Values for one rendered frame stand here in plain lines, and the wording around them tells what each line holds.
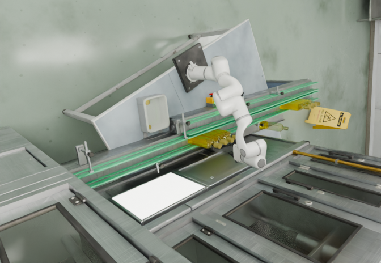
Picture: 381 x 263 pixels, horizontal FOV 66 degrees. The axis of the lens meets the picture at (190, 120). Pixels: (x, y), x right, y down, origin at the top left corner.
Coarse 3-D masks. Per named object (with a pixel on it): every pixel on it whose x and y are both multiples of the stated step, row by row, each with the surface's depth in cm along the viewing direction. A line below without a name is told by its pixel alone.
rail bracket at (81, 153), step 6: (84, 144) 148; (78, 150) 155; (84, 150) 149; (78, 156) 156; (84, 156) 158; (90, 156) 145; (78, 162) 158; (84, 162) 159; (90, 162) 151; (90, 168) 151
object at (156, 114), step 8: (160, 96) 188; (144, 104) 181; (152, 104) 193; (160, 104) 196; (152, 112) 194; (160, 112) 198; (152, 120) 195; (160, 120) 199; (168, 120) 195; (152, 128) 191; (160, 128) 191
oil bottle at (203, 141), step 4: (200, 136) 198; (188, 140) 202; (192, 140) 199; (196, 140) 195; (200, 140) 192; (204, 140) 189; (208, 140) 188; (212, 140) 189; (192, 144) 200; (196, 144) 196; (200, 144) 193; (204, 144) 190; (208, 144) 188; (208, 148) 189
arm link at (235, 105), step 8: (216, 96) 162; (232, 96) 156; (240, 96) 156; (216, 104) 160; (224, 104) 154; (232, 104) 154; (240, 104) 153; (224, 112) 155; (232, 112) 155; (240, 112) 152; (248, 112) 154
